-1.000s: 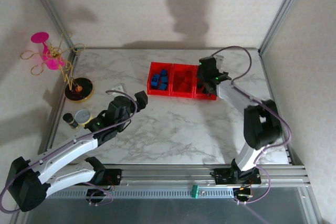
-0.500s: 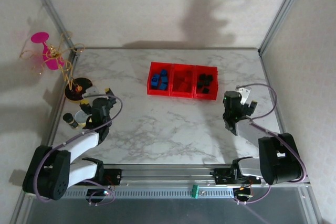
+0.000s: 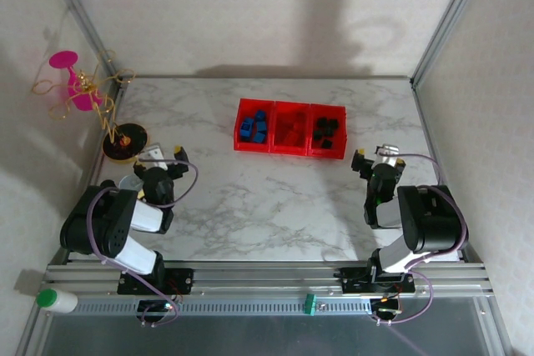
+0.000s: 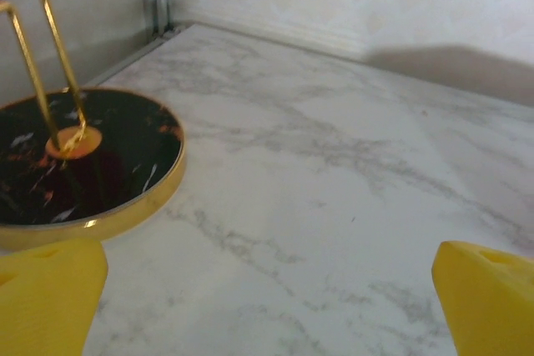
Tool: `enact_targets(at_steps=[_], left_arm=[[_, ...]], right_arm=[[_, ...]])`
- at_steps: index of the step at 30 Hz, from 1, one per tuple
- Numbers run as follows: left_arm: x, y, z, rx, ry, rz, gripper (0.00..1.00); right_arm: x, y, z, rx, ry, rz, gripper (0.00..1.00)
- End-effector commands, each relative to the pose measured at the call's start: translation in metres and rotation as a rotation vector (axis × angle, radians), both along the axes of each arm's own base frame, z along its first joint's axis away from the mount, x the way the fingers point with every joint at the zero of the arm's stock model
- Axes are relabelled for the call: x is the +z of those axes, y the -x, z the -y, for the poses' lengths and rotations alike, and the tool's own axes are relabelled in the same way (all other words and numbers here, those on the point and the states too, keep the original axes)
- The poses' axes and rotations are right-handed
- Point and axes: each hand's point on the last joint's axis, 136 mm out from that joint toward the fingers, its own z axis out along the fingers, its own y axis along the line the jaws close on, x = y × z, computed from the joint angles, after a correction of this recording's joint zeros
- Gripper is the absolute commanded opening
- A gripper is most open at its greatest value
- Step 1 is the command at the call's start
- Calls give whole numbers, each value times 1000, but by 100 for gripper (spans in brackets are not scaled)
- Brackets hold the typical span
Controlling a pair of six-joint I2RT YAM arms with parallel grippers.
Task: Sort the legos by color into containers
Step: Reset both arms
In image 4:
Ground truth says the gold wire glass stand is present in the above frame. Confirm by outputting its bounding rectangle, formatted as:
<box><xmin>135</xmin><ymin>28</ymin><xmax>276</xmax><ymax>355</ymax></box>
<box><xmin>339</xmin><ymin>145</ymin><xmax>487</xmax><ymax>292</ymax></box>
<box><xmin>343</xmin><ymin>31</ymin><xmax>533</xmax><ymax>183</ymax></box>
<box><xmin>0</xmin><ymin>0</ymin><xmax>188</xmax><ymax>251</ymax></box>

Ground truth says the aluminium side rail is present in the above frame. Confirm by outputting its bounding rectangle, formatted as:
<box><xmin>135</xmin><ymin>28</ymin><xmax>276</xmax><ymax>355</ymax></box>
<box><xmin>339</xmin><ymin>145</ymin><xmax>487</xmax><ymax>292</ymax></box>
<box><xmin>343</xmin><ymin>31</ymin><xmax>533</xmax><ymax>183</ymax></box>
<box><xmin>83</xmin><ymin>26</ymin><xmax>184</xmax><ymax>87</ymax></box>

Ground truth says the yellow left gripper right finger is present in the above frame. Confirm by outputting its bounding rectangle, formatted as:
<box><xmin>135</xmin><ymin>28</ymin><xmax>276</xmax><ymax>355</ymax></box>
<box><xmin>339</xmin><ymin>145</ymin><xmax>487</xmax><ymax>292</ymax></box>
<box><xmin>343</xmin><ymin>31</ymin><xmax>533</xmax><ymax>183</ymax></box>
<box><xmin>431</xmin><ymin>240</ymin><xmax>534</xmax><ymax>356</ymax></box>

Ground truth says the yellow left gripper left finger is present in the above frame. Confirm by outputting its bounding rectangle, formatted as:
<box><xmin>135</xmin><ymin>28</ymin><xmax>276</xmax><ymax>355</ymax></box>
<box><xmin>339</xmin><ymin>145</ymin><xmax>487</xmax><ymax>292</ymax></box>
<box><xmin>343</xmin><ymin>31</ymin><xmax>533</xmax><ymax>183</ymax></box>
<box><xmin>0</xmin><ymin>238</ymin><xmax>109</xmax><ymax>356</ymax></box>

